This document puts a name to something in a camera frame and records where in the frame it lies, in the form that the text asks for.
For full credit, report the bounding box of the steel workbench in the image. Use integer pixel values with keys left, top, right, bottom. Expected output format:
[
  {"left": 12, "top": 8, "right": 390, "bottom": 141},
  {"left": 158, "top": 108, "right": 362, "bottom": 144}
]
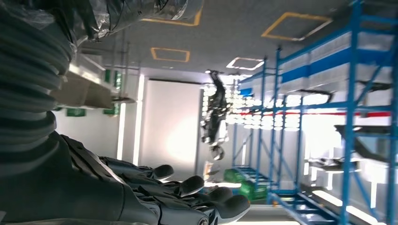
[{"left": 67, "top": 52, "right": 138, "bottom": 105}]

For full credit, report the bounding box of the blue metal shelf rack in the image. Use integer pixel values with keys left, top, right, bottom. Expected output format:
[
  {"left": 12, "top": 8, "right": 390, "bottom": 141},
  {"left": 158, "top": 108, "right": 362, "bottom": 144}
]
[
  {"left": 231, "top": 56, "right": 282, "bottom": 187},
  {"left": 267, "top": 0, "right": 398, "bottom": 225}
]

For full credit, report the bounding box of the black plastic car part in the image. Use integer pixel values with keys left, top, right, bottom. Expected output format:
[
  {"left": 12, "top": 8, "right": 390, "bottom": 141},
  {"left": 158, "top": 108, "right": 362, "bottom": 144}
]
[
  {"left": 356, "top": 80, "right": 393, "bottom": 93},
  {"left": 334, "top": 124, "right": 394, "bottom": 164},
  {"left": 297, "top": 89, "right": 333, "bottom": 104}
]

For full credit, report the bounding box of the green box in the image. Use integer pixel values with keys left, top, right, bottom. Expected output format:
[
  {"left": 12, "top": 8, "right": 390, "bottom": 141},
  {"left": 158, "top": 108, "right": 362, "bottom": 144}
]
[
  {"left": 66, "top": 108, "right": 86, "bottom": 118},
  {"left": 104, "top": 69, "right": 122, "bottom": 90}
]

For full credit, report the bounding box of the cardboard box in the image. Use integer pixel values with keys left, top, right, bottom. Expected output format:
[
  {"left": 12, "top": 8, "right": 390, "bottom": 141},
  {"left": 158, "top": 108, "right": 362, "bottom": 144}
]
[{"left": 51, "top": 73, "right": 114, "bottom": 109}]

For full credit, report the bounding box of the green plastic crate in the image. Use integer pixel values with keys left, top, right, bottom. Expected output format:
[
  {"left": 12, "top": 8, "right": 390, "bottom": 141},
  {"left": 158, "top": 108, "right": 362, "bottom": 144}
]
[
  {"left": 239, "top": 180, "right": 268, "bottom": 201},
  {"left": 223, "top": 167, "right": 247, "bottom": 184}
]

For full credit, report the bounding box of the black humanoid robot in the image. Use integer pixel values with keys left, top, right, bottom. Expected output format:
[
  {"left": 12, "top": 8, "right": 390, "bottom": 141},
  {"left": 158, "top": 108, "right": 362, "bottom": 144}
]
[{"left": 200, "top": 69, "right": 231, "bottom": 161}]

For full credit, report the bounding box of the white car red stripe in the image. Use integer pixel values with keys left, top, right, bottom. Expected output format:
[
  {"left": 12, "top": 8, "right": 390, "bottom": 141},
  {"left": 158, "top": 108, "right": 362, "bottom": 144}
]
[{"left": 236, "top": 90, "right": 398, "bottom": 174}]

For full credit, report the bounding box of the white plastic bin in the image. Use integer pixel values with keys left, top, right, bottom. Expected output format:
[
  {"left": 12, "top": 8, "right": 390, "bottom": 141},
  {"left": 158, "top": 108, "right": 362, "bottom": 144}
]
[{"left": 307, "top": 31, "right": 396, "bottom": 92}]

